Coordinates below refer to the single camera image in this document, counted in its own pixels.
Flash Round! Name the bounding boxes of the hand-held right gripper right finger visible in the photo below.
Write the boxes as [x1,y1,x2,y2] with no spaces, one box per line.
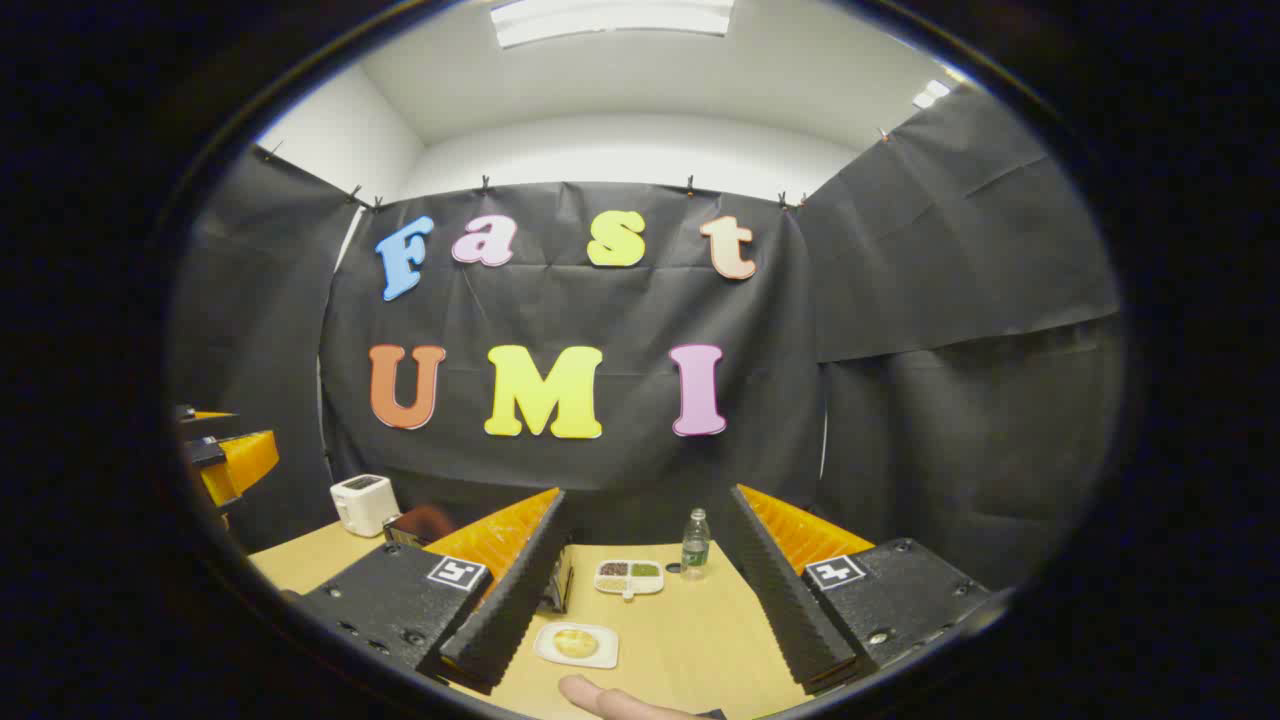
[712,484,1001,696]

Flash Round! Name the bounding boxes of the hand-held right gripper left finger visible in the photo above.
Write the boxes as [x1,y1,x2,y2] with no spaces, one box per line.
[285,487,579,696]

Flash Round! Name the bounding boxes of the black electric oven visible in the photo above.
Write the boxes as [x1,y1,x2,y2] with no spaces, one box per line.
[383,503,576,616]

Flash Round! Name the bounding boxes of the clear plastic water bottle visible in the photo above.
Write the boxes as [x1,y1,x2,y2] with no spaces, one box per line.
[681,508,712,581]

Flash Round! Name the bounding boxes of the white rectangular plate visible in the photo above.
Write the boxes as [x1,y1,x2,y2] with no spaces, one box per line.
[533,622,620,670]

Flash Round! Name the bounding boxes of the white divided snack dish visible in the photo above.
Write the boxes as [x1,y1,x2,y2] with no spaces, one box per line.
[594,559,665,601]

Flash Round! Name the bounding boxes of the white toaster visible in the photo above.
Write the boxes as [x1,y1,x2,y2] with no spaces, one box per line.
[330,474,401,538]

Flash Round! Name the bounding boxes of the black backdrop cloth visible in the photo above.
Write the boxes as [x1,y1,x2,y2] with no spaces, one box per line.
[170,85,1121,591]

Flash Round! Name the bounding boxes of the large ceiling light panel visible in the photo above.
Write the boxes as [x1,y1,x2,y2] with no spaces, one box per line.
[490,0,736,49]

